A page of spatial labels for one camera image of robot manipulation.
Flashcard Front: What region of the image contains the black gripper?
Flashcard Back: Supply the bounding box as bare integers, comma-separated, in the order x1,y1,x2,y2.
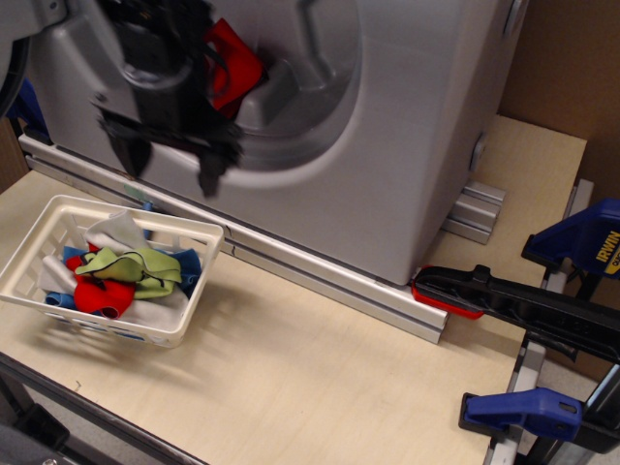
92,72,242,198

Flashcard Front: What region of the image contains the red cloth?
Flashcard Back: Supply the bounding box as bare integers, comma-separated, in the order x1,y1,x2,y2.
203,18,267,119
63,246,136,320

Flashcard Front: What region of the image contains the blue clamp behind machine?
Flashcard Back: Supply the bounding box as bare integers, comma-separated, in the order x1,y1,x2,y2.
7,78,52,145

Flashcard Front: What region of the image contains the grey toy washing machine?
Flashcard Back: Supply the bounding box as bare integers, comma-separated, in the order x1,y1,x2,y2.
26,0,530,287

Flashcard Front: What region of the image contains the washing machine door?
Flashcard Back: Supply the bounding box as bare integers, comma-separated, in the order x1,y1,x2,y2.
0,0,68,117

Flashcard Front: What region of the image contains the grey cloth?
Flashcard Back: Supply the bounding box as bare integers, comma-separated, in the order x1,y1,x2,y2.
37,208,189,334

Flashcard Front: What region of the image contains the blue cloth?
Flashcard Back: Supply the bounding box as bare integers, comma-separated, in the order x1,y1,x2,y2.
37,232,202,310

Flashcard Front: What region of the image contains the green cloth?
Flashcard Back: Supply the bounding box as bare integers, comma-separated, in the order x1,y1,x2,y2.
75,247,182,299

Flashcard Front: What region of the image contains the white plastic basket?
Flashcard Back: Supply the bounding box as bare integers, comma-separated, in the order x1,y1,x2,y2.
1,196,224,348

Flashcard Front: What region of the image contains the red cloth in basket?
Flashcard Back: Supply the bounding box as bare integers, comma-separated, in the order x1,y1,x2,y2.
63,246,136,320

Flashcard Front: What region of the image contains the blue Irwin clamp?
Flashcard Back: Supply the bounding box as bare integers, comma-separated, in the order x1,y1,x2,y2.
521,199,619,300

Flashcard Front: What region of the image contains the black red bar clamp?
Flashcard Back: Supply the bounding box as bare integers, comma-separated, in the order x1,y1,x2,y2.
412,265,619,364

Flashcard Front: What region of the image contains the blue clamp lower jaw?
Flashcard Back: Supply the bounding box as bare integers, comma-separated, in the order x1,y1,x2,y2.
458,387,619,454

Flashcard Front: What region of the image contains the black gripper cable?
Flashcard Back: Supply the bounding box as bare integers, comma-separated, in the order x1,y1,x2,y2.
202,41,232,101

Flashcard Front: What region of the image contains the long aluminium rail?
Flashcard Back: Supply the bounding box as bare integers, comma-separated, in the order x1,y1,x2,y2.
18,135,449,343

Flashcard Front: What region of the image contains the short aluminium rail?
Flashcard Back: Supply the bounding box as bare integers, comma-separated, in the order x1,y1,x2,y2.
442,180,507,245

